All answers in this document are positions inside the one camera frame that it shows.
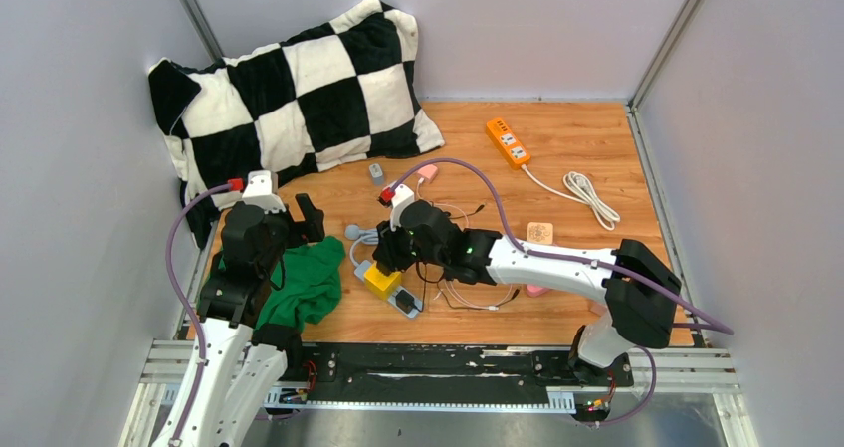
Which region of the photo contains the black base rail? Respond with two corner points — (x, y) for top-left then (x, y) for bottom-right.
(264, 342), (634, 420)

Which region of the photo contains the black adapter with thin cable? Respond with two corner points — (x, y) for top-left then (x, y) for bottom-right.
(394, 199), (490, 315)

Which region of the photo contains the beige cube socket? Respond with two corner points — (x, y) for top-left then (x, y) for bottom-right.
(526, 222), (554, 245)

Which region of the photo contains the green cloth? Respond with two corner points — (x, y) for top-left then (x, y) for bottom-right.
(255, 236), (345, 333)

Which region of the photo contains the yellow cube socket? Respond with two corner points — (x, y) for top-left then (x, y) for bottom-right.
(363, 265), (402, 301)

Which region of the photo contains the light blue coiled cord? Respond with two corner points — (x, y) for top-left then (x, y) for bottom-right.
(343, 224), (384, 267)

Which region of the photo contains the white pink usb cable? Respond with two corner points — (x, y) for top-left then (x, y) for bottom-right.
(415, 178), (519, 312)

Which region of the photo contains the orange power strip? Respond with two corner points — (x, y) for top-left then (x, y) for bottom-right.
(486, 117), (530, 170)

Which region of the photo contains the grey blue small charger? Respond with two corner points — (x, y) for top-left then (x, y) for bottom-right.
(368, 163), (385, 186)

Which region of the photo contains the white coiled power cord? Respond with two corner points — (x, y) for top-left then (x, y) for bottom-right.
(524, 165), (622, 232)

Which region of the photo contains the pink usb charger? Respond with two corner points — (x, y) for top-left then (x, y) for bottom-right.
(417, 164), (439, 182)

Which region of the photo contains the black tp-link power adapter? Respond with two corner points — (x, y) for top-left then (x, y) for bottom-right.
(437, 281), (521, 312)

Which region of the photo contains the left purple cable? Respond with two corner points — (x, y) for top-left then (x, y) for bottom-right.
(164, 177), (245, 447)

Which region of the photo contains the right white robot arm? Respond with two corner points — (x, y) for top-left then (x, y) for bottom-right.
(373, 201), (681, 385)

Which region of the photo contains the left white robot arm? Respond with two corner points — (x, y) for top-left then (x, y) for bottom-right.
(154, 193), (325, 446)

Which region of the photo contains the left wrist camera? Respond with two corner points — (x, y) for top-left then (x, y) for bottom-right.
(241, 170), (287, 214)

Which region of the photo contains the pink power strip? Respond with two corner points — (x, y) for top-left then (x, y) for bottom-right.
(526, 285), (549, 298)

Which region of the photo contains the light blue power strip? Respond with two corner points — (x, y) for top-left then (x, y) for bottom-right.
(354, 260), (424, 319)

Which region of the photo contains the black white checkered pillow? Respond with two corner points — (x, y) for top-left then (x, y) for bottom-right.
(147, 0), (445, 245)

